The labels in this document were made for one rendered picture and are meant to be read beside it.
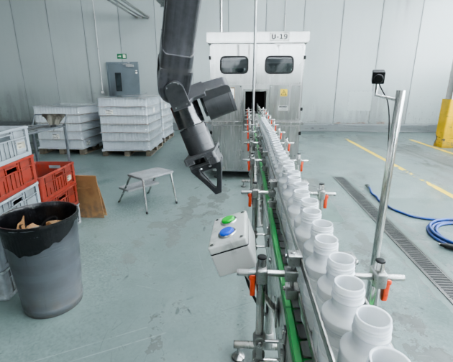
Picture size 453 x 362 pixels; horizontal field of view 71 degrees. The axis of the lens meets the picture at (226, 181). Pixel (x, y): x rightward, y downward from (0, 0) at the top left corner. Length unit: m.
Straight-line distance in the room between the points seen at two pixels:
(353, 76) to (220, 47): 6.58
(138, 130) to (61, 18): 5.97
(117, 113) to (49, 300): 4.94
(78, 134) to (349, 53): 7.80
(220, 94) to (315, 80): 9.86
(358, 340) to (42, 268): 1.98
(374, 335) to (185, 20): 0.50
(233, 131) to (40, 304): 3.41
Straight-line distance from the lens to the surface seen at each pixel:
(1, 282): 2.67
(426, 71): 11.55
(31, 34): 12.30
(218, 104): 0.63
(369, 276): 0.63
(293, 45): 4.81
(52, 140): 7.61
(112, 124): 6.84
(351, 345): 0.41
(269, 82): 4.75
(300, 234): 0.64
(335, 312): 0.45
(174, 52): 0.57
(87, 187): 3.62
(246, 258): 0.64
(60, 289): 2.31
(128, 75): 10.86
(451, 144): 9.06
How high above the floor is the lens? 1.40
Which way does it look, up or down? 17 degrees down
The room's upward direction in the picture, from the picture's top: straight up
